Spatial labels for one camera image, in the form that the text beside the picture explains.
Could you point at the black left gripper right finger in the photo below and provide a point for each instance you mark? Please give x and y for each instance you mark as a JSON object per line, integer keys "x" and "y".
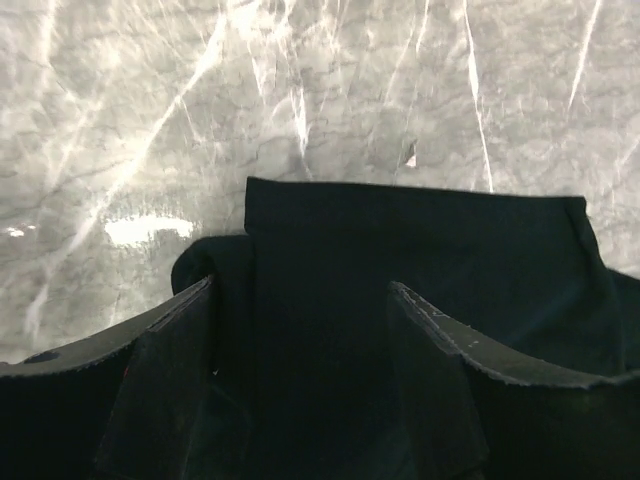
{"x": 477, "y": 409}

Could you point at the black t shirt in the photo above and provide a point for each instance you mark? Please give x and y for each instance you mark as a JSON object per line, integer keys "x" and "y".
{"x": 323, "y": 397}

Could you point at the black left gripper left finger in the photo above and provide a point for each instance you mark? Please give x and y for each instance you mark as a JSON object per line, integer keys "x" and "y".
{"x": 159, "y": 396}

